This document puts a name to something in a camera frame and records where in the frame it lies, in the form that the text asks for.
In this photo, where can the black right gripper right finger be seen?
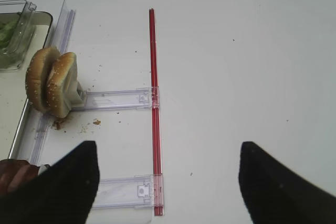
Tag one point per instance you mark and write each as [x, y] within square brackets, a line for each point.
[272, 193]

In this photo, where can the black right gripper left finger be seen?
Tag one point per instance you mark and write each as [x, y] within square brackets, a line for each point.
[61, 193]

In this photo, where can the sliced meat patties stack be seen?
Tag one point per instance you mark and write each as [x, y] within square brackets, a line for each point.
[14, 173]

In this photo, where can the green lettuce leaves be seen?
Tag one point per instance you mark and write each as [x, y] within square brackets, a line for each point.
[9, 22]

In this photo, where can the right lower clear pusher track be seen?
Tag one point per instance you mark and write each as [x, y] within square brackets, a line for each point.
[127, 193]

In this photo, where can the clear pusher track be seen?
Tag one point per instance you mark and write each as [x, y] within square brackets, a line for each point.
[138, 99]
[127, 193]

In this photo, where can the sesame bun top right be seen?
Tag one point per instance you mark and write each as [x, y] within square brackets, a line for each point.
[63, 92]

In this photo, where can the sesame bun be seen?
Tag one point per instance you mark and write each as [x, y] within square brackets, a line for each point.
[63, 92]
[37, 74]

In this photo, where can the right upper clear pusher track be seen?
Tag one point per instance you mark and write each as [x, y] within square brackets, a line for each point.
[138, 99]

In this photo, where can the sesame bun top left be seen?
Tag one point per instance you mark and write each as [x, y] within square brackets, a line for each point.
[37, 74]

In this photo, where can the right clear long divider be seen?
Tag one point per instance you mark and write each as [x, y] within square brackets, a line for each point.
[60, 41]

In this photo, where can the clear plastic salad container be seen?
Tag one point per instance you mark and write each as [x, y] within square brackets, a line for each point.
[13, 56]

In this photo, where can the right red rail strip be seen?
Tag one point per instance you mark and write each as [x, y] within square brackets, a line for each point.
[156, 138]

